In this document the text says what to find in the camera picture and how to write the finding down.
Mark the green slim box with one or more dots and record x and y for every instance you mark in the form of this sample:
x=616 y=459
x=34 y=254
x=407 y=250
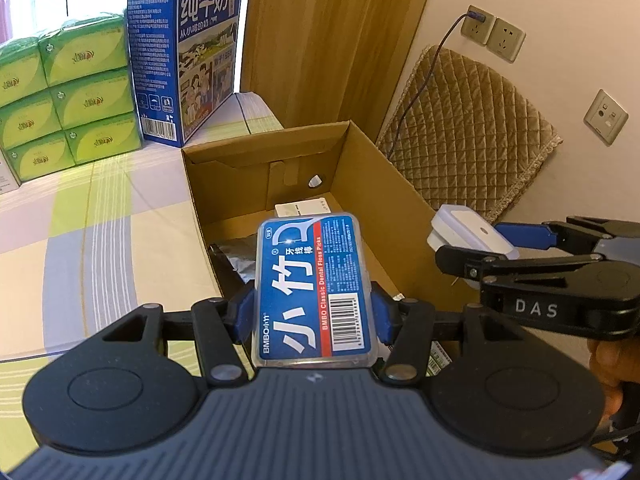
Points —
x=438 y=359

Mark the green tissue pack middle right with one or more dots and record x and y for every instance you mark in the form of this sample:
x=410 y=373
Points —
x=91 y=98

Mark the quilted brown chair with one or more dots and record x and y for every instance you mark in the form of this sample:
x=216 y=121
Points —
x=463 y=134

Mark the green tissue pack middle left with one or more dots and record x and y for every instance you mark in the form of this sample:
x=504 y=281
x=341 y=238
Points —
x=28 y=119

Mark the wall network socket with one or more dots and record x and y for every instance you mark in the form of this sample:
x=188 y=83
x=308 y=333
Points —
x=606 y=117

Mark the blue milk carton box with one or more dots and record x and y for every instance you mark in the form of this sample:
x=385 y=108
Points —
x=182 y=57

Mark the wall power socket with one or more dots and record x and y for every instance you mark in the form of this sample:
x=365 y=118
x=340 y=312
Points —
x=497 y=35

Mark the yellow-brown curtain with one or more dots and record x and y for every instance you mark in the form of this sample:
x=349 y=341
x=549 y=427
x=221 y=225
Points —
x=317 y=61

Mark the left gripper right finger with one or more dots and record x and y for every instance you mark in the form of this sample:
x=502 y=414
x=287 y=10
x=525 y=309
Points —
x=408 y=325

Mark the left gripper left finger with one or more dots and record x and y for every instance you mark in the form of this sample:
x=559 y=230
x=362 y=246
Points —
x=219 y=325

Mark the white medicine tablet box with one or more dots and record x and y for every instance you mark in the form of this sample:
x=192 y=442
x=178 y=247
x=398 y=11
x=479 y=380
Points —
x=303 y=208

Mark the white product box with photo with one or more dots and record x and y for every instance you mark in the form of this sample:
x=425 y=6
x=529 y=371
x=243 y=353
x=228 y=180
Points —
x=8 y=180

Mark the checked tablecloth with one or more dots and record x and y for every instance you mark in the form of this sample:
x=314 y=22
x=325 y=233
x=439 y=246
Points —
x=80 y=249

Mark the green tissue pack bottom right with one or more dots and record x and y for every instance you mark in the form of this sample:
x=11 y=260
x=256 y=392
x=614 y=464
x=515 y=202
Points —
x=104 y=138

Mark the green tissue pack top right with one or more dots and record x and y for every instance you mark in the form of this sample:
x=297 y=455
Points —
x=82 y=48

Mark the green tissue pack bottom left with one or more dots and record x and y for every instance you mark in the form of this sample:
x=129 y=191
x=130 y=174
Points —
x=40 y=157

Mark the person's right hand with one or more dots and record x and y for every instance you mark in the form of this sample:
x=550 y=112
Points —
x=614 y=363

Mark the blue dental floss box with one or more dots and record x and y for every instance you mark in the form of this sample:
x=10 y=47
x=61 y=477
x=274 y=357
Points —
x=312 y=294

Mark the green tissue pack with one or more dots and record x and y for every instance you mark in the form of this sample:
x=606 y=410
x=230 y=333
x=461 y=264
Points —
x=104 y=138
x=21 y=70
x=91 y=98
x=28 y=119
x=82 y=48
x=40 y=157

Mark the silver foil pouch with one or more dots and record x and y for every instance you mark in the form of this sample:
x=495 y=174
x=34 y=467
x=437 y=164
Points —
x=234 y=263

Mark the green tissue pack top left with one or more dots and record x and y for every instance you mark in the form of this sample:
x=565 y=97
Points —
x=21 y=70

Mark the white square night light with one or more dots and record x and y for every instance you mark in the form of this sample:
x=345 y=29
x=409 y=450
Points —
x=461 y=226

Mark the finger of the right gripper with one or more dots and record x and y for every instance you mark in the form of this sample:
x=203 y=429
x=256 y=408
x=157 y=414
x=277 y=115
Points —
x=575 y=234
x=479 y=266

